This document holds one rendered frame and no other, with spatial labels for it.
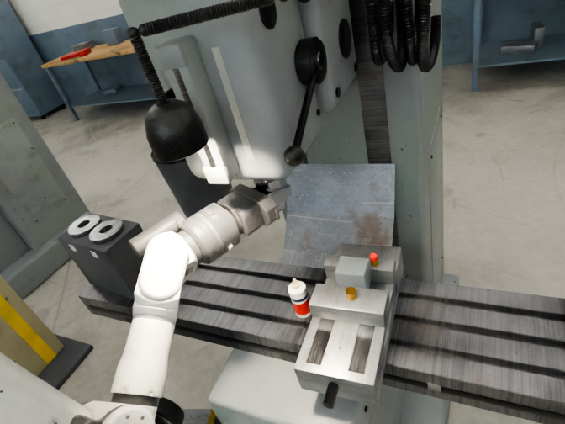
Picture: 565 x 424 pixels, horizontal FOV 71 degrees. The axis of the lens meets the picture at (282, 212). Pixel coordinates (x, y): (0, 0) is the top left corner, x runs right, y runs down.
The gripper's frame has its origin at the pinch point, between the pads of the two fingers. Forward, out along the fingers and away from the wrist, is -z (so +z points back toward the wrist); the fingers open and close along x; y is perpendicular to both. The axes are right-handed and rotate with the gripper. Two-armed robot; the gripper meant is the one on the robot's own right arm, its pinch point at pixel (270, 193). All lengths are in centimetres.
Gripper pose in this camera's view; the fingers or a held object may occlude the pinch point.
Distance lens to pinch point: 77.2
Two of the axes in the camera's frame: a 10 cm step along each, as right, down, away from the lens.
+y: 2.3, 8.0, 5.6
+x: -6.5, -3.0, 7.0
